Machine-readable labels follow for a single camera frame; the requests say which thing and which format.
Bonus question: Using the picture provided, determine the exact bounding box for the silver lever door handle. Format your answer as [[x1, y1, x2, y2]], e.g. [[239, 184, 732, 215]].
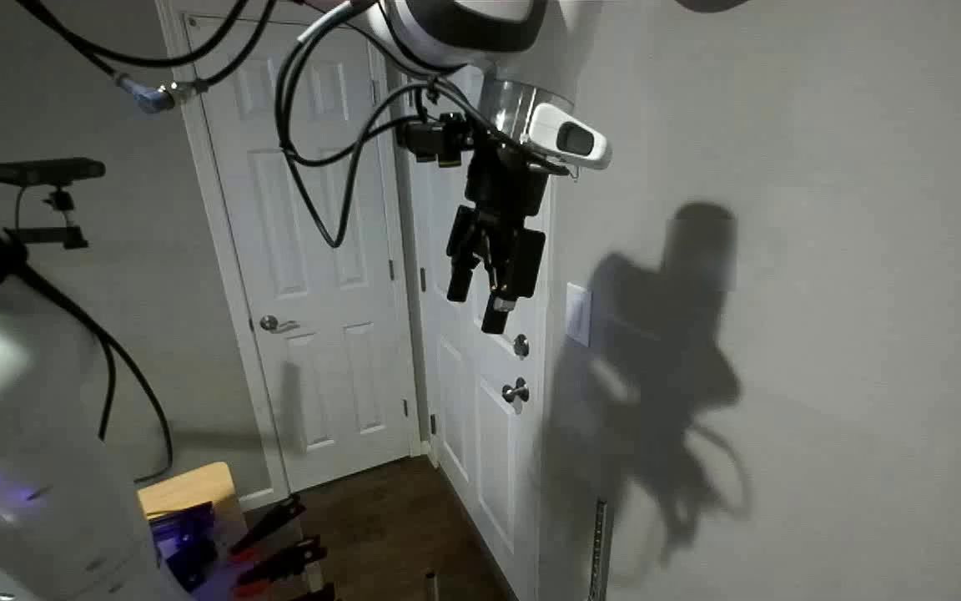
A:
[[255, 312, 303, 339]]

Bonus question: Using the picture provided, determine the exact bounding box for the black bar clamp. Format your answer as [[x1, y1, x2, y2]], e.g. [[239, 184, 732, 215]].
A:
[[227, 494, 311, 556], [235, 534, 330, 591]]

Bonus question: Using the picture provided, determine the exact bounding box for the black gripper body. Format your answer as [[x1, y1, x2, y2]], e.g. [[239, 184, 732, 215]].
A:
[[457, 141, 556, 245]]

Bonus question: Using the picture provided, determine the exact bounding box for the white wall light switch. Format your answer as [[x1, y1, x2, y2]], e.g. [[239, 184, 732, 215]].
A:
[[565, 278, 599, 349]]

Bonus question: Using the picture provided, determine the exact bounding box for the black cable with metal connector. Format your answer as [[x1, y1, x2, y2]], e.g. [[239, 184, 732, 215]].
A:
[[16, 0, 281, 117]]

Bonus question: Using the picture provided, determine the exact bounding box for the white cabinet door panel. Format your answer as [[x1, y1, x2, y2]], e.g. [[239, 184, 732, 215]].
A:
[[403, 64, 562, 601]]

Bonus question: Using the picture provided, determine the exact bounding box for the white panelled door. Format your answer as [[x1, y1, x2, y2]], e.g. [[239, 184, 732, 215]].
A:
[[182, 0, 425, 494]]

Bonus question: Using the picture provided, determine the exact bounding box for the black stereo camera bar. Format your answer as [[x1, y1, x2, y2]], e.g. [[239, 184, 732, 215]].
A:
[[0, 154, 110, 191]]

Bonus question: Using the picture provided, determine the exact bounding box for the silver round door knob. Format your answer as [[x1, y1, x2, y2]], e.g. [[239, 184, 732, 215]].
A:
[[502, 373, 534, 412]]

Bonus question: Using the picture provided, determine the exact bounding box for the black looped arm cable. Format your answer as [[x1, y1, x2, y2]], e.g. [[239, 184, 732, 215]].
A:
[[274, 8, 489, 251]]

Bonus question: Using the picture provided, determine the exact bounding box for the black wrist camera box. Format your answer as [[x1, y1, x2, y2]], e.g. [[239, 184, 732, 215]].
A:
[[394, 114, 474, 170]]

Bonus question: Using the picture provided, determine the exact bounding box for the purple lit object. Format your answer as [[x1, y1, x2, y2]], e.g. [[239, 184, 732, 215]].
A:
[[152, 502, 229, 593]]

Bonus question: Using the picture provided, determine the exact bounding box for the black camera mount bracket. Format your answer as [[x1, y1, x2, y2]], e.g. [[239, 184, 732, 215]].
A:
[[0, 184, 93, 255]]

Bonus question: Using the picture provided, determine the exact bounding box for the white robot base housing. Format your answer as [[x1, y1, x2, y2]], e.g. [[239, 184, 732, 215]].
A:
[[0, 209, 191, 601]]

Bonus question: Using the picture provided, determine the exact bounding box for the black hanging cable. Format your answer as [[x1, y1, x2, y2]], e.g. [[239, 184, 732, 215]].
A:
[[0, 186, 182, 488]]

